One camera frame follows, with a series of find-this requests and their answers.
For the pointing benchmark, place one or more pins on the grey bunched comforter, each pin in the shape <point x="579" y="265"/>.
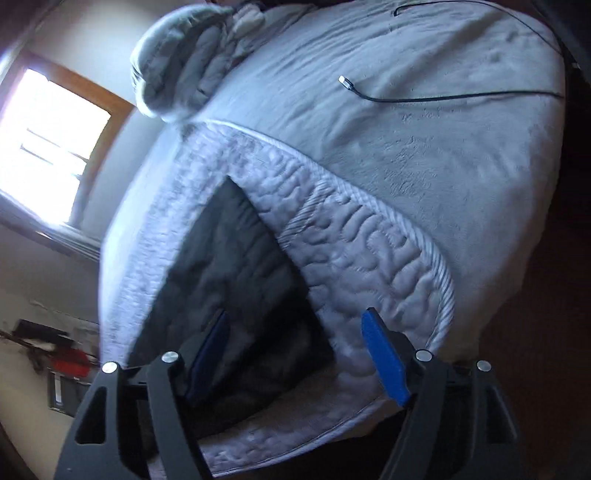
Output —
<point x="184" y="60"/>

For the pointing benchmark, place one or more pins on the chrome frame chair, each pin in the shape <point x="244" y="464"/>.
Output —
<point x="62" y="392"/>

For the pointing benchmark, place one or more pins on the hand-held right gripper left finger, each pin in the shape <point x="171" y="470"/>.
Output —
<point x="207" y="360"/>

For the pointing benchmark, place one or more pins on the white quilted mattress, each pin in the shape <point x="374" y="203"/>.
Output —
<point x="360" y="249"/>

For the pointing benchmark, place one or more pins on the black pants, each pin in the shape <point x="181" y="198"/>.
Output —
<point x="240" y="277"/>

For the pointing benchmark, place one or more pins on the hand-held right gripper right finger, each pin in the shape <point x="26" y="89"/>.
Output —
<point x="385" y="360"/>

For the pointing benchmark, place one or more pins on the wooden coat rack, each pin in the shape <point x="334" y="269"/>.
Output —
<point x="32" y="334"/>

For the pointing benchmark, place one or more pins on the wood-framed window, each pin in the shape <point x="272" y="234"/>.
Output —
<point x="51" y="138"/>

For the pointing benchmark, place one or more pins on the red bag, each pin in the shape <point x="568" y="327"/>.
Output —
<point x="74" y="362"/>

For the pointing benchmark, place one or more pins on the grey fleece blanket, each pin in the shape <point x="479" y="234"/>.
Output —
<point x="415" y="138"/>

